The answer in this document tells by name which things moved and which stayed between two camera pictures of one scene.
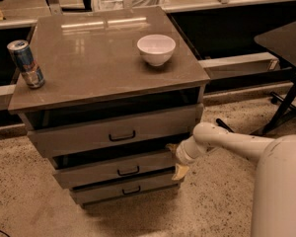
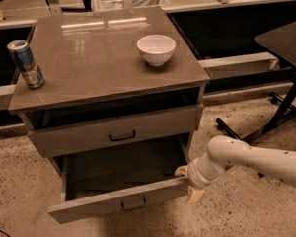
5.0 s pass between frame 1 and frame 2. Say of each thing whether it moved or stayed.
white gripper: moved
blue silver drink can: stayed
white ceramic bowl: stayed
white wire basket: stayed
